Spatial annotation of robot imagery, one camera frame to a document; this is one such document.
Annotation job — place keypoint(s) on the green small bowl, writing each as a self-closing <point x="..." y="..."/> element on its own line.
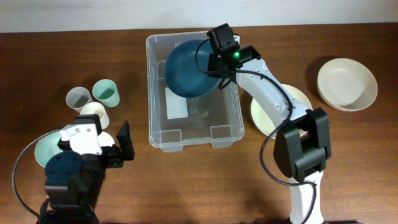
<point x="47" y="147"/>

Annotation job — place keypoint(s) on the grey plastic cup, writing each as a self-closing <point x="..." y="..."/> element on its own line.
<point x="77" y="98"/>

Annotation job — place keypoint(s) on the green plastic cup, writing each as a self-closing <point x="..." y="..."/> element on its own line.
<point x="106" y="92"/>

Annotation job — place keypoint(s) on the beige large bowl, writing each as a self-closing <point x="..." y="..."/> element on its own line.
<point x="347" y="85"/>

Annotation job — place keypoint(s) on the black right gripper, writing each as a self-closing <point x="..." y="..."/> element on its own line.
<point x="211" y="69"/>

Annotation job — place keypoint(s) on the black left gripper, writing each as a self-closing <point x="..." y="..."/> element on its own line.
<point x="116" y="159"/>

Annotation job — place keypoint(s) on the cream plastic cup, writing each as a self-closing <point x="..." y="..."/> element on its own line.
<point x="97" y="108"/>

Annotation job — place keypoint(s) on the white small bowl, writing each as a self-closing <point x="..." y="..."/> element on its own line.
<point x="105" y="139"/>

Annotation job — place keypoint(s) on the cream large bowl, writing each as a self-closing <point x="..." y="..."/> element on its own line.
<point x="263" y="121"/>

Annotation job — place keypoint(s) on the white label in bin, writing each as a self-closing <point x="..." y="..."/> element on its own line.
<point x="176" y="105"/>

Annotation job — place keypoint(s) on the blue large bowl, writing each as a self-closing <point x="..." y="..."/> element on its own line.
<point x="184" y="69"/>

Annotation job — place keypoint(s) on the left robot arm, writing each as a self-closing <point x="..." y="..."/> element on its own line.
<point x="75" y="176"/>

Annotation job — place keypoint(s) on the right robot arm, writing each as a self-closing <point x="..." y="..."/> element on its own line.
<point x="302" y="135"/>

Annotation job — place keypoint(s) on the clear plastic storage bin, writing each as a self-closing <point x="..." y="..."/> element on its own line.
<point x="215" y="118"/>

